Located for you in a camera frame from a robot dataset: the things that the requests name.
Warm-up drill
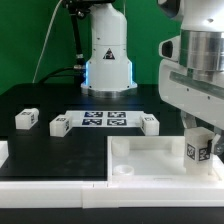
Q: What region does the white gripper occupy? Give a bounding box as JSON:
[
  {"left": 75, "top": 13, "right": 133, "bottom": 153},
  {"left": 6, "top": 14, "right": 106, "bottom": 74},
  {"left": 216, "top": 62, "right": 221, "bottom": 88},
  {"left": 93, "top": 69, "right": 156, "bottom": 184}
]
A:
[{"left": 159, "top": 61, "right": 224, "bottom": 155}]

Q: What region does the white square table top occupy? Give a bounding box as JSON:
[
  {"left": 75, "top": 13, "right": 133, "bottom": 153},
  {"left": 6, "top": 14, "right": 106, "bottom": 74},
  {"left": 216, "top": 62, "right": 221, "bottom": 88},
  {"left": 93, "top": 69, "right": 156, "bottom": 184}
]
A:
[{"left": 107, "top": 136, "right": 224, "bottom": 188}]

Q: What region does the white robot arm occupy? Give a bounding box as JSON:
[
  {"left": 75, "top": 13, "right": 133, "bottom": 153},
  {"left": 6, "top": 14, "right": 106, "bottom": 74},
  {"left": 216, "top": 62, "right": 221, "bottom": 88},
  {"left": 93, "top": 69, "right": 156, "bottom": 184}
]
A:
[{"left": 62, "top": 0, "right": 224, "bottom": 155}]

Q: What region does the white sheet with tags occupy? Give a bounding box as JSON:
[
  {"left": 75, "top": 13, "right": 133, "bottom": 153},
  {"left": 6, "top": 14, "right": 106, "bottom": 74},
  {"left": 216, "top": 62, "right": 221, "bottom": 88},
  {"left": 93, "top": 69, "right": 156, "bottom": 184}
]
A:
[{"left": 66, "top": 110, "right": 143, "bottom": 128}]

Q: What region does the black cable bundle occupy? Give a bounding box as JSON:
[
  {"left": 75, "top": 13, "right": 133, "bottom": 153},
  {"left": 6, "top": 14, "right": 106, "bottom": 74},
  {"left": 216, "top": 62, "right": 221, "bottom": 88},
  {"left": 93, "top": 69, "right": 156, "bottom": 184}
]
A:
[{"left": 37, "top": 0, "right": 91, "bottom": 84}]

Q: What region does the white front fence rail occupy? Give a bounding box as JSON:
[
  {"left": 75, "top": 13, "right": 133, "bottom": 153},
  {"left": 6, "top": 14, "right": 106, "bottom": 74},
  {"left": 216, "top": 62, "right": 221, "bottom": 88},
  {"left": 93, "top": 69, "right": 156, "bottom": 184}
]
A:
[{"left": 0, "top": 180, "right": 224, "bottom": 209}]

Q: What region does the white fence rail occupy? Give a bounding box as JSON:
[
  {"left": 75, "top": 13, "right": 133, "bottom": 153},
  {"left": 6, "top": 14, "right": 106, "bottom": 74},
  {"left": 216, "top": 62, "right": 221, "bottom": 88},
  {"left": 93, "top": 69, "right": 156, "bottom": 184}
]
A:
[
  {"left": 0, "top": 180, "right": 224, "bottom": 209},
  {"left": 0, "top": 141, "right": 9, "bottom": 168}
]

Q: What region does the white thin cable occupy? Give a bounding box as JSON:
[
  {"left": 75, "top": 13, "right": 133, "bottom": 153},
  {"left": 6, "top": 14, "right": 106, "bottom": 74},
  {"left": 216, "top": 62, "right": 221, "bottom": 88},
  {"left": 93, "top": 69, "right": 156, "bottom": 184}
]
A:
[{"left": 32, "top": 0, "right": 64, "bottom": 84}]

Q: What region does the white left fence rail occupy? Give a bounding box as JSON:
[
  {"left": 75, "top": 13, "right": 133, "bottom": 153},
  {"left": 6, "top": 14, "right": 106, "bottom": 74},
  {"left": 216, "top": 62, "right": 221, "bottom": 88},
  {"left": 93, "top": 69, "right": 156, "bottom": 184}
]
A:
[{"left": 0, "top": 141, "right": 9, "bottom": 168}]

